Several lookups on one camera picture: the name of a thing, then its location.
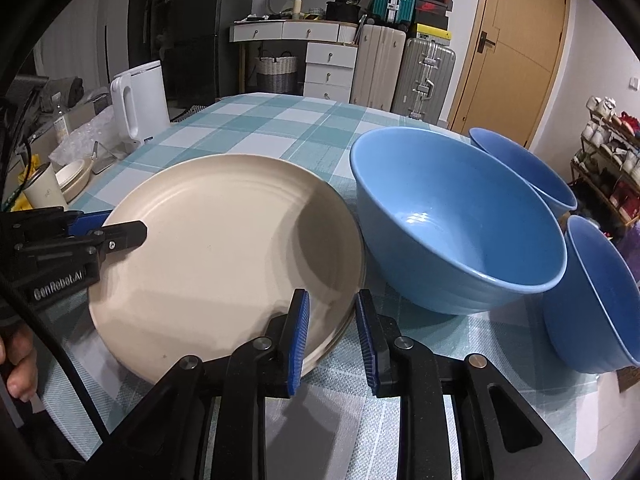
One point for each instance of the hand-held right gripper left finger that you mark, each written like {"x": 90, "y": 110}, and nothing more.
{"x": 300, "y": 340}

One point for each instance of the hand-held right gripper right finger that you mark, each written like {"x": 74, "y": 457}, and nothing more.
{"x": 367, "y": 345}

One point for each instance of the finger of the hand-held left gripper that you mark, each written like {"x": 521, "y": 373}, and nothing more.
{"x": 90, "y": 222}
{"x": 122, "y": 237}

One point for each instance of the cream plate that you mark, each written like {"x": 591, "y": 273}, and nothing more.
{"x": 225, "y": 260}
{"x": 334, "y": 343}

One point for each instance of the light blue bowl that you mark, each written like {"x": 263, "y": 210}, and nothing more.
{"x": 450, "y": 260}

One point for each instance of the person's left hand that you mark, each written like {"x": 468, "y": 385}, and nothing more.
{"x": 17, "y": 360}

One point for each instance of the cream lidded bowl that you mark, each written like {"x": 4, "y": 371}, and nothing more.
{"x": 75, "y": 175}

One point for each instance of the cream cup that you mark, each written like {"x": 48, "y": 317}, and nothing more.
{"x": 45, "y": 190}

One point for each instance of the metal phone stand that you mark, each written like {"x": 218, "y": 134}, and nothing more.
{"x": 104, "y": 160}

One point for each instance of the yellow packet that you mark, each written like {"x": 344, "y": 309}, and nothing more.
{"x": 22, "y": 195}

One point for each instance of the white bubble wrap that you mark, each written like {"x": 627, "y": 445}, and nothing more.
{"x": 85, "y": 135}

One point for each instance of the white electric kettle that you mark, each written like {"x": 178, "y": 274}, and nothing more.
{"x": 150, "y": 105}

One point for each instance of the dark grey refrigerator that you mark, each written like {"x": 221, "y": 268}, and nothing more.
{"x": 200, "y": 35}

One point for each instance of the woven laundry basket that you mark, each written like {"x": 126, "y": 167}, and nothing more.
{"x": 276, "y": 75}

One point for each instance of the silver suitcase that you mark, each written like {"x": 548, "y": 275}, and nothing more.
{"x": 422, "y": 80}

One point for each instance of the white dressing table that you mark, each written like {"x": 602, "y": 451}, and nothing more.
{"x": 325, "y": 55}

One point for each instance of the beige suitcase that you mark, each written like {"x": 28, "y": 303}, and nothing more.
{"x": 377, "y": 67}

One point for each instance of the wooden shoe rack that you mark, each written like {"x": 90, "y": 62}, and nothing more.
{"x": 582, "y": 165}

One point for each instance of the black storage box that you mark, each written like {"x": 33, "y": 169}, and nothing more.
{"x": 342, "y": 12}

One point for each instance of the shoe rack with shoes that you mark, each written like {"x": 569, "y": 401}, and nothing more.
{"x": 612, "y": 145}

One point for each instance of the yellow and black shoe box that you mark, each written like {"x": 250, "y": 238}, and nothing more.
{"x": 434, "y": 33}

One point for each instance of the wooden door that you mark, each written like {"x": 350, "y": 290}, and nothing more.
{"x": 520, "y": 60}

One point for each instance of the red shoe box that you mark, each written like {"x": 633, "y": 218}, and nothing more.
{"x": 434, "y": 8}

